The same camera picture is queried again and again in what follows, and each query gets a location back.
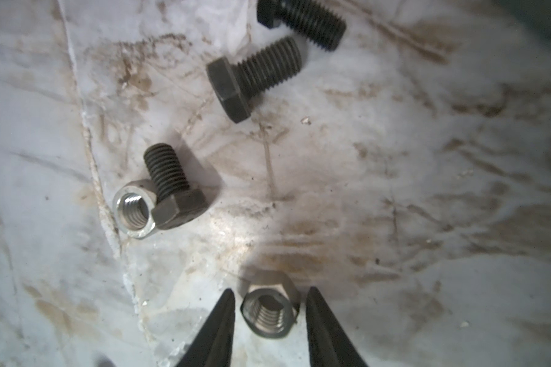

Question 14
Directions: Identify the black screw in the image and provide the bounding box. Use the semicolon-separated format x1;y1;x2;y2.
143;143;209;230

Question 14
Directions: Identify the silver hex nut beside bolt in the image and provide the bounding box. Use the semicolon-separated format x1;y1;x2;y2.
113;179;158;239

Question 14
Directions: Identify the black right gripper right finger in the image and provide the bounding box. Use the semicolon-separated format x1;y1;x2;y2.
305;287;367;367

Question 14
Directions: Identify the silver hex nut small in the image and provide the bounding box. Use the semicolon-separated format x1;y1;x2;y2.
240;271;302;339

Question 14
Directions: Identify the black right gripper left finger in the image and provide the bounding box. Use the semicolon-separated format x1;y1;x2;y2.
176;288;236;367

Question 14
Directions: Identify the black hex bolt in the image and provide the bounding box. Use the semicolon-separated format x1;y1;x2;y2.
206;36;302;123
257;0;347;51

